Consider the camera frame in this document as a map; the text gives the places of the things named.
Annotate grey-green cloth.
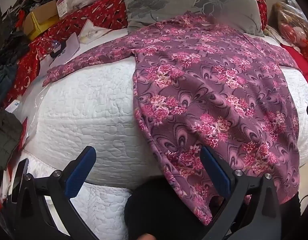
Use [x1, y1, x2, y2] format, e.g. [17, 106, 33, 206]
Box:
[0, 109, 23, 171]

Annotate purple floral shirt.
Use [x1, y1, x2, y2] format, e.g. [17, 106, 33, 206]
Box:
[42, 14, 303, 227]

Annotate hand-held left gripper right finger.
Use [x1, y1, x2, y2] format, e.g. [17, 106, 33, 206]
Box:
[200, 145, 282, 240]

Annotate dark clothes heap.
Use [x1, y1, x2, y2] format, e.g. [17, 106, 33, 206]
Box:
[0, 29, 30, 108]

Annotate plain red cloth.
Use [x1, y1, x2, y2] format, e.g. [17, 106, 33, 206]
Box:
[280, 43, 308, 82]

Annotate red patterned blanket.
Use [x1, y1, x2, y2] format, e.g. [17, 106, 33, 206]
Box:
[4, 0, 268, 108]

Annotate person's black pants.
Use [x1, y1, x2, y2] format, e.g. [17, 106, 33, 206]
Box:
[124, 174, 303, 240]

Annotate grey embroidered pillow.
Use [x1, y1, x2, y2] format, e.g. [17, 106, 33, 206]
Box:
[120, 0, 266, 37]

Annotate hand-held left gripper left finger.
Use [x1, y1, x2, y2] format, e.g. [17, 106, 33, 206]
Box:
[5, 145, 104, 240]

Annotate brown cardboard box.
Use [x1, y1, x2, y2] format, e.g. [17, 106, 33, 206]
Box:
[22, 0, 60, 34]

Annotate white plastic package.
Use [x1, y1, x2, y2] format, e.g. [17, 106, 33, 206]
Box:
[78, 19, 112, 45]

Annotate white paper sheet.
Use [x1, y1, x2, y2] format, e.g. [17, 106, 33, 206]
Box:
[48, 34, 81, 67]

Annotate white quilted bedspread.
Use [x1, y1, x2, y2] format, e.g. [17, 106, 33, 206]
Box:
[9, 25, 308, 240]

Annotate bagged red plush toys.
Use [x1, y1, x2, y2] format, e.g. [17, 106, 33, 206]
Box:
[274, 1, 308, 63]

